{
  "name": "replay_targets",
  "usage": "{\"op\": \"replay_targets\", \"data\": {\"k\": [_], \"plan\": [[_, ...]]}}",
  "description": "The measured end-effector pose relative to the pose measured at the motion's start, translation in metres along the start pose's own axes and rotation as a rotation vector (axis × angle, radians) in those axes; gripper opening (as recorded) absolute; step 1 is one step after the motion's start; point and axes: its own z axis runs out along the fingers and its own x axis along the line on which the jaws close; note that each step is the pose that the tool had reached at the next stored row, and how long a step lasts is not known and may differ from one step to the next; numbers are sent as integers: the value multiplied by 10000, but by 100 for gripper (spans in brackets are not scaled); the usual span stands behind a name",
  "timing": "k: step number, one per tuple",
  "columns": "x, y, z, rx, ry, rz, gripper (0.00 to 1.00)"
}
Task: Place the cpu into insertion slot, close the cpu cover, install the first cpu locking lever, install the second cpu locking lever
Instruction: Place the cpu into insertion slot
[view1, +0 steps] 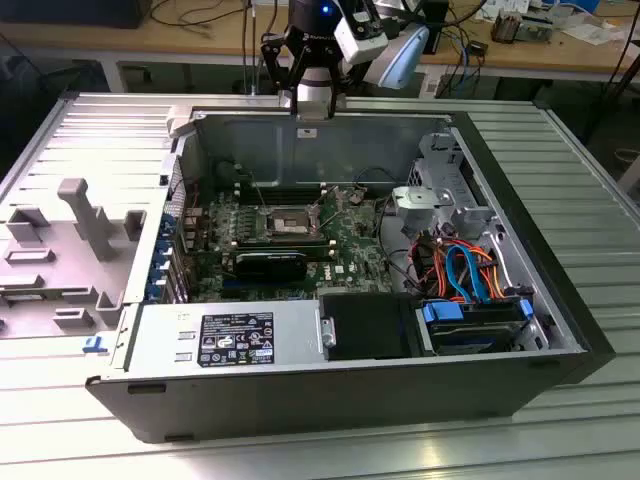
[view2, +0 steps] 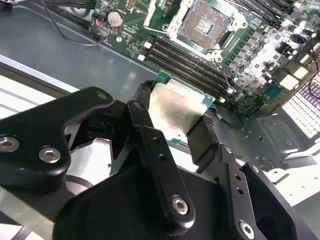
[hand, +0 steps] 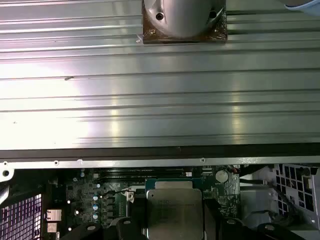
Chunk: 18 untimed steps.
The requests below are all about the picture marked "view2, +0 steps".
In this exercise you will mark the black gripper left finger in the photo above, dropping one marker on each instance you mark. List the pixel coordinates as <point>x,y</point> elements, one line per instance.
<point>37,135</point>

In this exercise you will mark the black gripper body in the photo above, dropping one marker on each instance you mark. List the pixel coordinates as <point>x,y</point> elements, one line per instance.
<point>125,212</point>

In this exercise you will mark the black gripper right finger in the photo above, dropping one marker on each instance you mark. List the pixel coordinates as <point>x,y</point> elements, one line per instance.
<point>232,180</point>

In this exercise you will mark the silver CPU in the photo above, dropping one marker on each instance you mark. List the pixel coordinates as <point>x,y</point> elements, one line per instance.
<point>175,105</point>

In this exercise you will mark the metal locking lever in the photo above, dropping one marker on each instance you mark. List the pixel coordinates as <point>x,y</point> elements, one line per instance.
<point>222,73</point>

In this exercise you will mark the metal socket cover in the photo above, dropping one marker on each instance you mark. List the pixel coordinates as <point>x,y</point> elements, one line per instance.
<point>150,13</point>

